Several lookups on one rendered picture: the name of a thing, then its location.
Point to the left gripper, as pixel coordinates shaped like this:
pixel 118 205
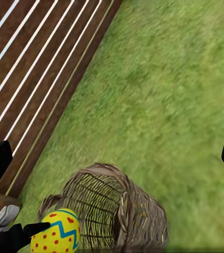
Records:
pixel 15 238

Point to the easter egg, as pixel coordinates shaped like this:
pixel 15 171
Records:
pixel 61 237

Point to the wicker basket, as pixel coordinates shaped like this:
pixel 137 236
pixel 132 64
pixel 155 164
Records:
pixel 131 220

